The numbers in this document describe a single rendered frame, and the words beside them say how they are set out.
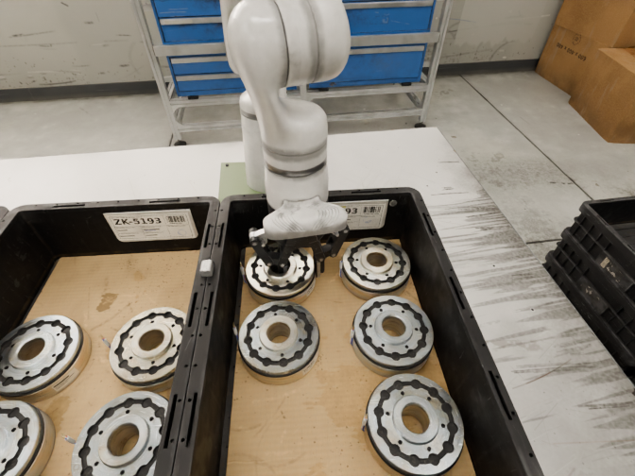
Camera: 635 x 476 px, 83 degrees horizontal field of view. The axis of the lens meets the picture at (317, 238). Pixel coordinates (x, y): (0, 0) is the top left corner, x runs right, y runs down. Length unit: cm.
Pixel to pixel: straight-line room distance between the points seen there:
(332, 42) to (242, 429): 40
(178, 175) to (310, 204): 69
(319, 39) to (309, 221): 17
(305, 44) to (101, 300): 46
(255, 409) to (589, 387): 52
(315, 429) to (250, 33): 40
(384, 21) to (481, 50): 153
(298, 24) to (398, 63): 218
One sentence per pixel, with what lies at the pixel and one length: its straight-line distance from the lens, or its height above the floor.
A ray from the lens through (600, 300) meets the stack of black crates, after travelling 131.
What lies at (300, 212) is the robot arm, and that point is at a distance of 38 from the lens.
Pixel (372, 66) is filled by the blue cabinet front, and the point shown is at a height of 43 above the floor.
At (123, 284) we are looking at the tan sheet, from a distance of 62.
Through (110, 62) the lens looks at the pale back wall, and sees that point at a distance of 343.
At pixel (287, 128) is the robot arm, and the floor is 110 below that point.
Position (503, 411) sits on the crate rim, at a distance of 39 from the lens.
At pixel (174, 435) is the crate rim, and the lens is 37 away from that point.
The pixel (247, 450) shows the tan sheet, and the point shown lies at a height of 83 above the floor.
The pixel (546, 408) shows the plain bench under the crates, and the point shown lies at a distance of 69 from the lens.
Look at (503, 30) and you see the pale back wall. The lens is 378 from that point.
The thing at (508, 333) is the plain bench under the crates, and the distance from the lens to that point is 73.
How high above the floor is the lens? 127
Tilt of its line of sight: 46 degrees down
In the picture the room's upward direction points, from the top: straight up
